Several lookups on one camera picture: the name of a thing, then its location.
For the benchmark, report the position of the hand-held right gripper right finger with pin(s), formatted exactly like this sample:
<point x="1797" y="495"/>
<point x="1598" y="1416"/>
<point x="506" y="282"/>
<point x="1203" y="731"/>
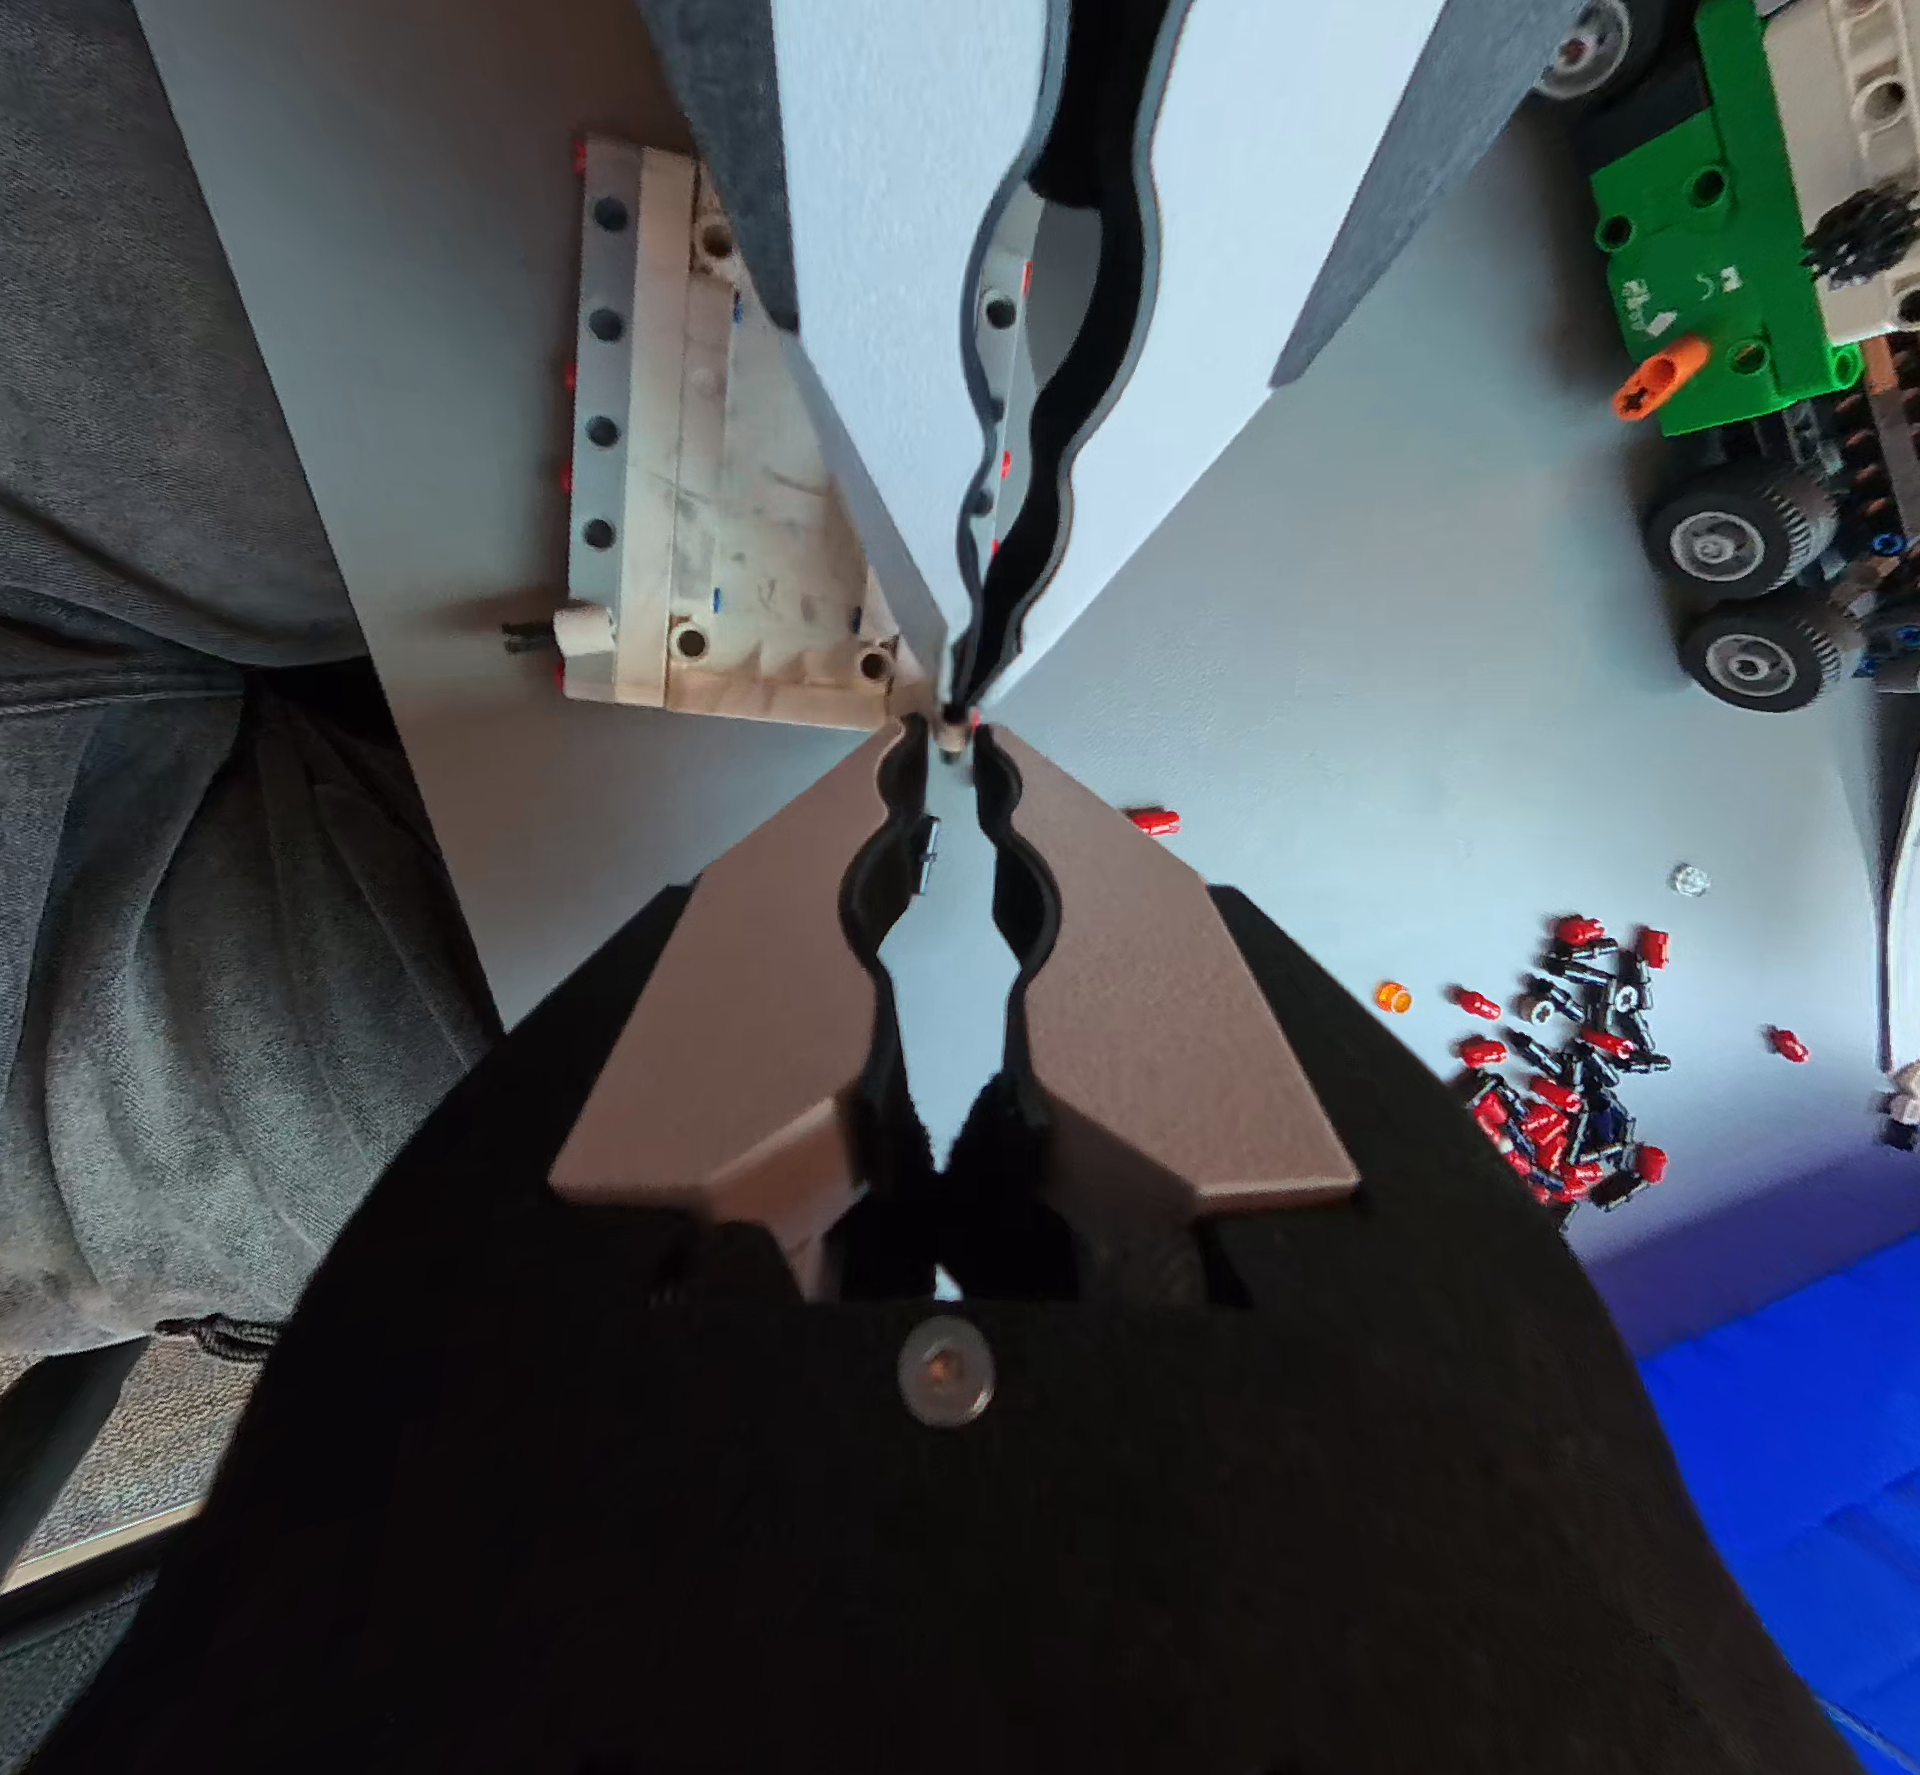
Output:
<point x="1171" y="1055"/>

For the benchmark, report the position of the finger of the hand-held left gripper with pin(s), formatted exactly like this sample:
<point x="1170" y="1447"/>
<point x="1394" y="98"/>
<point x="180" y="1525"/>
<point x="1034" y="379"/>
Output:
<point x="901" y="155"/>
<point x="1290" y="126"/>

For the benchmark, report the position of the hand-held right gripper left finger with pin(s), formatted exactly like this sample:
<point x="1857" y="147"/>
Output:
<point x="720" y="1055"/>

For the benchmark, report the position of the white lego panel assembly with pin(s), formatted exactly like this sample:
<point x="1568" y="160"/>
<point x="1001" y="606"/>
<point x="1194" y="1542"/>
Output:
<point x="720" y="484"/>

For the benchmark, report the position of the small beige lego connector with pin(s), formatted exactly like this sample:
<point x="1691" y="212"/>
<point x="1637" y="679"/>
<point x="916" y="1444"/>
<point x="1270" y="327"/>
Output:
<point x="953" y="725"/>

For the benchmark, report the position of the red lego pin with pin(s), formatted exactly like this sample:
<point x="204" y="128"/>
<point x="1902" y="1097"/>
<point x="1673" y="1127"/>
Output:
<point x="1152" y="820"/>
<point x="1784" y="1042"/>

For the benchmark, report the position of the pile of lego pins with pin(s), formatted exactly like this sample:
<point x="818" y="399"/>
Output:
<point x="1576" y="1055"/>

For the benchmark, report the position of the green lego truck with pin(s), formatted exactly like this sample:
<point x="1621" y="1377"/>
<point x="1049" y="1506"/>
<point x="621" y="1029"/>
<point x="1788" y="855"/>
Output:
<point x="1696" y="229"/>

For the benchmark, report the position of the beige lego piece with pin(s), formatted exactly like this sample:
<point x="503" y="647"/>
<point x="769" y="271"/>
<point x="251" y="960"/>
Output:
<point x="1902" y="1107"/>

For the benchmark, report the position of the beige connector with black pin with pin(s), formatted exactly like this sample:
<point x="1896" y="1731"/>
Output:
<point x="581" y="633"/>

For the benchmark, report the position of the person's right leg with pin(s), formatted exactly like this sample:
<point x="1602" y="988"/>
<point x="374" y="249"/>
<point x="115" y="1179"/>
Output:
<point x="182" y="1025"/>

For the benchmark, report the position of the person's leg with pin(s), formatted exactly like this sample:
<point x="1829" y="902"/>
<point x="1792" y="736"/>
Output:
<point x="151" y="307"/>
<point x="182" y="1025"/>

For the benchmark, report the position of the person's left leg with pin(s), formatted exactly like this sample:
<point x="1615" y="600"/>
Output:
<point x="151" y="307"/>

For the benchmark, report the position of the blue plastic bin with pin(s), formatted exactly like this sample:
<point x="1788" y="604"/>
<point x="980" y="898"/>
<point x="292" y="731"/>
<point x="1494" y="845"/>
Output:
<point x="1801" y="1475"/>

